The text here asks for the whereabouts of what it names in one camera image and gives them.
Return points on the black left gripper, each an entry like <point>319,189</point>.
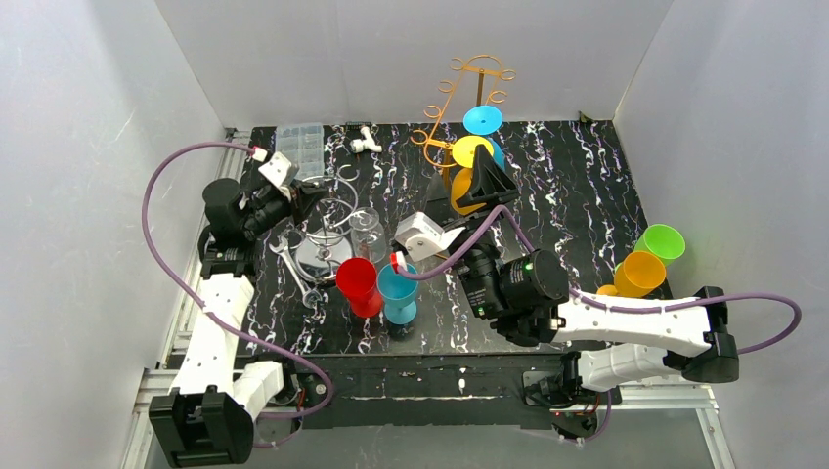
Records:
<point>301,196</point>

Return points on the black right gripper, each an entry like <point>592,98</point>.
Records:
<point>458,238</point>

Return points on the orange plastic goblet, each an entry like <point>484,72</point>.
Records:
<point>639,274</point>

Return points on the silver wrench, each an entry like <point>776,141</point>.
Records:
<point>311,296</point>

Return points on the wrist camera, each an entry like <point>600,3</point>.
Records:
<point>276,169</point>
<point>421,237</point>

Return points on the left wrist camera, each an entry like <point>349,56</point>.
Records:
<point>276,169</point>

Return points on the blue plastic goblet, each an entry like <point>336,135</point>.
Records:
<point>398,294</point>
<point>480,123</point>

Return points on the clear plastic organizer box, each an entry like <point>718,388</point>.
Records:
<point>303,145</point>

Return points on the red plastic goblet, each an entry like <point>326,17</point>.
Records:
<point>356,279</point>

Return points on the clear cut glass goblet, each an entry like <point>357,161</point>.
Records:
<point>367,234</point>

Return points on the silver wire glass rack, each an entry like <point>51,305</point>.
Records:
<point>322,243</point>

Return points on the white pipe fitting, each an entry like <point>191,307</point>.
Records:
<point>366,142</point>

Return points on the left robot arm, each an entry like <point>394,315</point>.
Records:
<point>207,417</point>

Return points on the green plastic goblet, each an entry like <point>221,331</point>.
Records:
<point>663,241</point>

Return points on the blue plastic goblet front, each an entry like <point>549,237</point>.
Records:
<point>398,294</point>

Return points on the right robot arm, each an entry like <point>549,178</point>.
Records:
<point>529,301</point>

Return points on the yellow plastic wine glass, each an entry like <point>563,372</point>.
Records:
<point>463,153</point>

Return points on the gold wire glass rack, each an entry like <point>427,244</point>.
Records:
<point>436,139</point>

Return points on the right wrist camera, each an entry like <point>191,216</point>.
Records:
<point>421,237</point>

